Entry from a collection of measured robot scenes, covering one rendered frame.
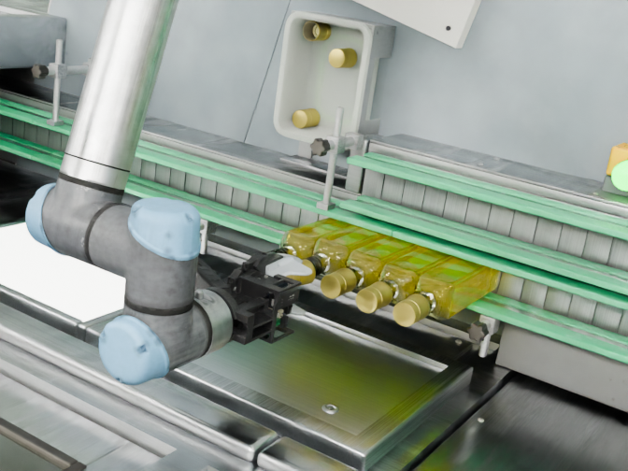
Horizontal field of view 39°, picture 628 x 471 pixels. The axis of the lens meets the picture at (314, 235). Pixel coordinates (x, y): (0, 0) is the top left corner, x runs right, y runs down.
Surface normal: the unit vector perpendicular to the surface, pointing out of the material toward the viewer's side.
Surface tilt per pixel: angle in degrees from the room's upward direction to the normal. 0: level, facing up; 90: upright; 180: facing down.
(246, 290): 0
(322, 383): 90
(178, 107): 0
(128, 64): 48
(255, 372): 90
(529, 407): 89
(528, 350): 0
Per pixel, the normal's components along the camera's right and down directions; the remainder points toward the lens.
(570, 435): 0.13, -0.94
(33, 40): 0.84, 0.28
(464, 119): -0.53, 0.18
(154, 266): -0.04, 0.29
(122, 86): 0.26, 0.12
